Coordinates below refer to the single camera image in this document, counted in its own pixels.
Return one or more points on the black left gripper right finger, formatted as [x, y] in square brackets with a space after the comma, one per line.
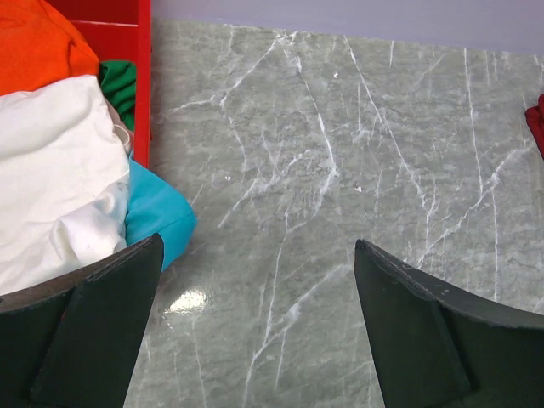
[436, 345]

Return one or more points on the orange t shirt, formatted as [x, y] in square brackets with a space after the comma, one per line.
[40, 46]

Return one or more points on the red plastic bin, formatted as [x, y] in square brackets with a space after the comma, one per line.
[120, 30]

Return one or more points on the dark red folded t shirt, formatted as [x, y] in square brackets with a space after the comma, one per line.
[535, 120]

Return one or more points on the white t shirt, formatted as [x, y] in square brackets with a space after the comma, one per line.
[64, 182]

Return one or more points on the green t shirt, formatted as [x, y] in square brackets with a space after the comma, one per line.
[117, 79]

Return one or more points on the light blue t shirt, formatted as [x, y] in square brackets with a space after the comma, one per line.
[155, 207]

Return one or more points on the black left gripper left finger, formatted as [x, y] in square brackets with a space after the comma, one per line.
[73, 341]

